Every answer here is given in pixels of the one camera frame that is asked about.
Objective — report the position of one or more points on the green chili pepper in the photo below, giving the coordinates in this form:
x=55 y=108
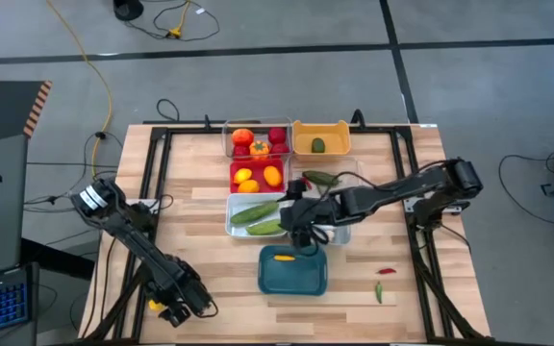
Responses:
x=379 y=292

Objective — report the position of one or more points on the small yellow fruit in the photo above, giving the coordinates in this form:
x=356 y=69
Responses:
x=156 y=305

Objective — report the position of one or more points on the black stand base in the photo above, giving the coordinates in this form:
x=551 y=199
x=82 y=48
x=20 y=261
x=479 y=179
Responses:
x=128 y=8

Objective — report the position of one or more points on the black table frame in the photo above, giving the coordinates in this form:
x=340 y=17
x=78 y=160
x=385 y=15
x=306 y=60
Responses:
x=185 y=130

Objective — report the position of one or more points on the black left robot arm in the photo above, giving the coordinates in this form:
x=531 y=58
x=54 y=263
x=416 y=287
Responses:
x=133 y=235

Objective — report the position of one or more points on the yellow plastic bin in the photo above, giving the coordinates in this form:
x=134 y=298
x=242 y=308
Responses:
x=334 y=139

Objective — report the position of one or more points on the black floor tape strip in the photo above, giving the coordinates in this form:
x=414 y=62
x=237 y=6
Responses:
x=403 y=86
x=258 y=51

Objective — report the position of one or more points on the orange red tomato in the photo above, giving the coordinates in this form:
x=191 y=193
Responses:
x=242 y=137

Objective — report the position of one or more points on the yellow orange mango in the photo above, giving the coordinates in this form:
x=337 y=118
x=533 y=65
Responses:
x=242 y=176
x=272 y=176
x=248 y=187

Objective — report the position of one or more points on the dark green pepper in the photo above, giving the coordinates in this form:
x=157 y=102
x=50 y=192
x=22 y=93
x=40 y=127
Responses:
x=320 y=178

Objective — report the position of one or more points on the teal plastic bin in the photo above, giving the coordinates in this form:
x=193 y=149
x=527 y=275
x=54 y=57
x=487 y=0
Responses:
x=291 y=279

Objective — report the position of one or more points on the yellow chili pepper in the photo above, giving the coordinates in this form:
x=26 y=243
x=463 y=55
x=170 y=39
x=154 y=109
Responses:
x=284 y=258

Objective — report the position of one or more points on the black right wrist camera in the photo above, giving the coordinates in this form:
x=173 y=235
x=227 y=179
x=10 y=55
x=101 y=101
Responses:
x=296 y=188

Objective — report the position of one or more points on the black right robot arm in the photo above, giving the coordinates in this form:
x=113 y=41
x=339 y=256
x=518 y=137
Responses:
x=392 y=190

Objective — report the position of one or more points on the dark green cucumber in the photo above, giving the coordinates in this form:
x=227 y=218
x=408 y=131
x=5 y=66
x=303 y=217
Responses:
x=254 y=213

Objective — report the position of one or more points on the red plastic bin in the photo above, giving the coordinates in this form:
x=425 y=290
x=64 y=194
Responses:
x=258 y=168

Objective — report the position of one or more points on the red chili pepper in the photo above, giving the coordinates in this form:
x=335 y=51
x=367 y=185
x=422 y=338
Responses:
x=307 y=183
x=386 y=271

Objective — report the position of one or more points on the black frame clamp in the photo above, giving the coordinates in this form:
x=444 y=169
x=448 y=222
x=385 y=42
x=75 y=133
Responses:
x=207 y=122
x=358 y=117

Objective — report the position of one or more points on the black hazard striped mat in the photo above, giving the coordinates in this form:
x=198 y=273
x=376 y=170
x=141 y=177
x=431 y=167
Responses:
x=3 y=110

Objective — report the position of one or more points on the white plastic bin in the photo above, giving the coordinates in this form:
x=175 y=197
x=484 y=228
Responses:
x=234 y=230

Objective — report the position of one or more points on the light green cucumber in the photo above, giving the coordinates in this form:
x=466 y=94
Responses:
x=264 y=228

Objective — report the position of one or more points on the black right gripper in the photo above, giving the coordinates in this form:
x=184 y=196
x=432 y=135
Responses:
x=306 y=216

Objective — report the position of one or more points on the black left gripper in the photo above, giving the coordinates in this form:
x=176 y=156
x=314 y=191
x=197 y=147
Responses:
x=190 y=295

